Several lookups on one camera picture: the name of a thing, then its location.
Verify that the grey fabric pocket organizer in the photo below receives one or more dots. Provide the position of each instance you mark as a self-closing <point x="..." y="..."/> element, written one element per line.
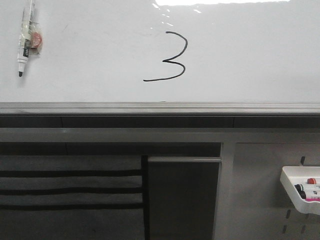
<point x="74" y="197"/>

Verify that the grey metal stand frame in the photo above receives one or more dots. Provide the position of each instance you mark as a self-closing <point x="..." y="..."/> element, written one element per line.
<point x="189" y="171"/>

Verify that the pink marker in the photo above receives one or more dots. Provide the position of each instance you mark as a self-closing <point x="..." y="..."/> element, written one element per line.
<point x="313" y="198"/>

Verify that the taped white black-tip marker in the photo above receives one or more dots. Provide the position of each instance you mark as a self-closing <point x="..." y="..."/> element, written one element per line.
<point x="30" y="38"/>

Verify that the red-capped white marker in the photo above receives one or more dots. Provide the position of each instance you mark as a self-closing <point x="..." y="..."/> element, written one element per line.
<point x="313" y="181"/>

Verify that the black-capped white marker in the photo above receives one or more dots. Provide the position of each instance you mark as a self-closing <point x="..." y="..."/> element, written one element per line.
<point x="307" y="187"/>

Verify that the white plastic marker tray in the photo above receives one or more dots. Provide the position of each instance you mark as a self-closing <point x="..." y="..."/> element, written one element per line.
<point x="293" y="175"/>

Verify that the white whiteboard with grey frame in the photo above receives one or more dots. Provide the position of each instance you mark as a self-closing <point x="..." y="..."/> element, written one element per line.
<point x="164" y="57"/>

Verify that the white pegboard panel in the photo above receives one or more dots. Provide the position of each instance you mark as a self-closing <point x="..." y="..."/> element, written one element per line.
<point x="261" y="208"/>

